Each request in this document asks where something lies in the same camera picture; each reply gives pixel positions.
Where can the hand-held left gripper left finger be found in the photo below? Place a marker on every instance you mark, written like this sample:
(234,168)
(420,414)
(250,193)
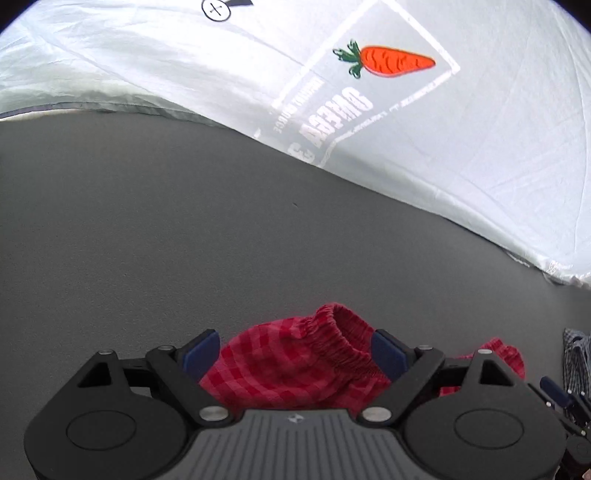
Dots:
(202,356)

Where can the white carrot print cloth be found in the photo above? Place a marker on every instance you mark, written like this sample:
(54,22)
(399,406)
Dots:
(369,92)

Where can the blue checkered cloth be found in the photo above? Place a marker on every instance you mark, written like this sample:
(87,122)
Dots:
(577,364)

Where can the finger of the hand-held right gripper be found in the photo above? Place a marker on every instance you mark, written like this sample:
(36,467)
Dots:
(554,392)

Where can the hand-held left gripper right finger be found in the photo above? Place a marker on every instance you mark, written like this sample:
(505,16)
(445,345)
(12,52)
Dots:
(387,354)

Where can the red checkered shorts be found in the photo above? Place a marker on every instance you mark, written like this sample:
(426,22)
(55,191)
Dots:
(295,364)

